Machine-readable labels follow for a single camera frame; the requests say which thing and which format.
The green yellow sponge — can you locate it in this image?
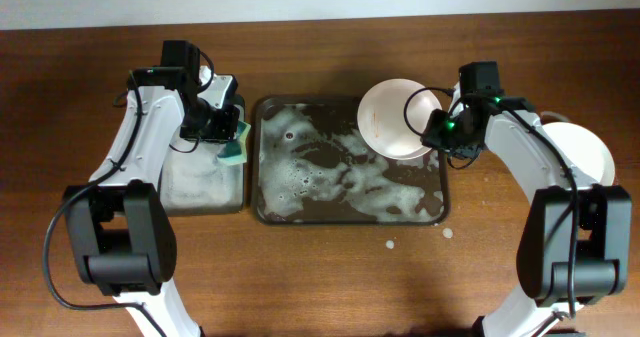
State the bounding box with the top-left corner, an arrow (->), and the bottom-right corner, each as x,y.
217,121 -> 251,166

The pink-white plate with stain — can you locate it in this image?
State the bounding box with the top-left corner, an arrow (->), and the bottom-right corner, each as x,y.
357,79 -> 442,160

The cream plate with stain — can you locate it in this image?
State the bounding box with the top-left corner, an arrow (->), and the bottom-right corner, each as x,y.
543,122 -> 616,186

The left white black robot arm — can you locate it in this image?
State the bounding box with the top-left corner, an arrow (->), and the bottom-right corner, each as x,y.
63,65 -> 250,336

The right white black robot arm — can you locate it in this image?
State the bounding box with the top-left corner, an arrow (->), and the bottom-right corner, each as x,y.
421,96 -> 632,336

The small soapy black tray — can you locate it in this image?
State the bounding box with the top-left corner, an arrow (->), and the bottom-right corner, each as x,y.
159,95 -> 247,216

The large dark foamy tray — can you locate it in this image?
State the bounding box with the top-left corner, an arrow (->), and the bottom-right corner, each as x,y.
251,95 -> 450,226

